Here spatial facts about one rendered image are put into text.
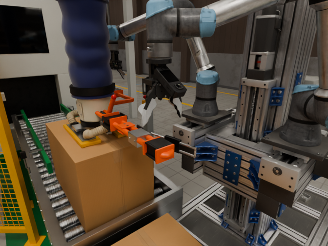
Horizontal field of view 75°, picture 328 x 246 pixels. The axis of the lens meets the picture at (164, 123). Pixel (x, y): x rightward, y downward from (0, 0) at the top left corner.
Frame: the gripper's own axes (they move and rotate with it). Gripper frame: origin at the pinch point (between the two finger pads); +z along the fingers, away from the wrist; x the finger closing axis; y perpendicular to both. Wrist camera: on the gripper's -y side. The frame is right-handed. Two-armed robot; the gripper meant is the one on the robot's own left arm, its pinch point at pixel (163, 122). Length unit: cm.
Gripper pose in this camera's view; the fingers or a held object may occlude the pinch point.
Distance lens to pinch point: 69.8
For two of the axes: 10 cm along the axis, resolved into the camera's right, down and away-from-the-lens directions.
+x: -8.1, 2.1, -5.5
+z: 0.0, 9.4, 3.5
